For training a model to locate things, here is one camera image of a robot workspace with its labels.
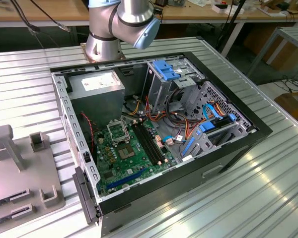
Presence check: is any metal locking lever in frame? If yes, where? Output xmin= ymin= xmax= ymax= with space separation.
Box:
xmin=122 ymin=114 xmax=132 ymax=146

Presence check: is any CPU socket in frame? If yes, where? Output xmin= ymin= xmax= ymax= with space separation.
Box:
xmin=116 ymin=145 xmax=137 ymax=162

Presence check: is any black RAM slot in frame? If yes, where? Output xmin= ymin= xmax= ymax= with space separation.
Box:
xmin=131 ymin=123 xmax=156 ymax=166
xmin=134 ymin=121 xmax=160 ymax=165
xmin=140 ymin=120 xmax=167 ymax=162
xmin=137 ymin=121 xmax=164 ymax=163

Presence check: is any grey metal disk bay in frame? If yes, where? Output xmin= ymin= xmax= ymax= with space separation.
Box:
xmin=141 ymin=58 xmax=207 ymax=117
xmin=181 ymin=119 xmax=254 ymax=162

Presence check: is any green motherboard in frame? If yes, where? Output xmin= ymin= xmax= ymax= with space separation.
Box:
xmin=93 ymin=119 xmax=179 ymax=196

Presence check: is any blue plastic latch strip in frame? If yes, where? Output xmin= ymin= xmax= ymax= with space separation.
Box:
xmin=181 ymin=136 xmax=196 ymax=157

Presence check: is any blue disk carrier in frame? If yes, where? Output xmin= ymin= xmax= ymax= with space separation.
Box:
xmin=198 ymin=113 xmax=237 ymax=136
xmin=152 ymin=60 xmax=181 ymax=82

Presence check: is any grey power supply unit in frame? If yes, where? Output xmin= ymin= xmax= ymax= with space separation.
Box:
xmin=67 ymin=69 xmax=126 ymax=124

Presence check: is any blue expansion slot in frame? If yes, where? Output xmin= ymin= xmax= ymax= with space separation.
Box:
xmin=106 ymin=168 xmax=148 ymax=189

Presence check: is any black open PC case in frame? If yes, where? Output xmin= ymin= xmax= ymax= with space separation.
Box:
xmin=49 ymin=51 xmax=274 ymax=238

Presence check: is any grey parts rack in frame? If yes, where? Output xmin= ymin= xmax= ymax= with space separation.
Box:
xmin=0 ymin=125 xmax=67 ymax=221

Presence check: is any white flat box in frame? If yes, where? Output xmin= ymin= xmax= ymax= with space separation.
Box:
xmin=212 ymin=3 xmax=244 ymax=15

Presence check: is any brown cardboard box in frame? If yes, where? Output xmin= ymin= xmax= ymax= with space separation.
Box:
xmin=274 ymin=91 xmax=298 ymax=126
xmin=243 ymin=24 xmax=298 ymax=72

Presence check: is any long wooden desk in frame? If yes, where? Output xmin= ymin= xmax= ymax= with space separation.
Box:
xmin=0 ymin=0 xmax=298 ymax=59

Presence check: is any brown flat cardboard piece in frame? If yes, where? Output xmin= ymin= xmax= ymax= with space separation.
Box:
xmin=257 ymin=2 xmax=289 ymax=17

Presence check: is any dark RAM stick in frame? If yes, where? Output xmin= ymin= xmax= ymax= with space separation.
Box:
xmin=0 ymin=195 xmax=13 ymax=208

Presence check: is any power supply wire bundle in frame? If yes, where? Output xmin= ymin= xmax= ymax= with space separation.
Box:
xmin=121 ymin=95 xmax=169 ymax=122

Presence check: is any orange yellow wire bundle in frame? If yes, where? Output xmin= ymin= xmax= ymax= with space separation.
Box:
xmin=163 ymin=116 xmax=207 ymax=144

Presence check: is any blue flat wire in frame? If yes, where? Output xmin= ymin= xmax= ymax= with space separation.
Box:
xmin=202 ymin=103 xmax=221 ymax=122

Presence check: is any red black twisted wire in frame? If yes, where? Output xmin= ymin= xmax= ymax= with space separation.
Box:
xmin=79 ymin=112 xmax=96 ymax=149

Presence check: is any orange flat wire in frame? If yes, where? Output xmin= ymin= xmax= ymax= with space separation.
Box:
xmin=213 ymin=103 xmax=225 ymax=117

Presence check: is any brown square base plate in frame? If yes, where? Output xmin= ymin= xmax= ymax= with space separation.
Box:
xmin=80 ymin=42 xmax=127 ymax=64

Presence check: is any black plastic case bracket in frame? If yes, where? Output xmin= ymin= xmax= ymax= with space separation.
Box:
xmin=64 ymin=73 xmax=74 ymax=93

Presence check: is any grey plastic case handle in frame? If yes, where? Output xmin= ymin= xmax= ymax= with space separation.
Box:
xmin=73 ymin=166 xmax=101 ymax=226

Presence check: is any thin network cable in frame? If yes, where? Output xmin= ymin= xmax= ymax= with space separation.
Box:
xmin=36 ymin=0 xmax=72 ymax=32
xmin=11 ymin=0 xmax=40 ymax=33

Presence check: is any grey metal frame table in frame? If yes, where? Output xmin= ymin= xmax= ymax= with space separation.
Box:
xmin=247 ymin=26 xmax=298 ymax=80

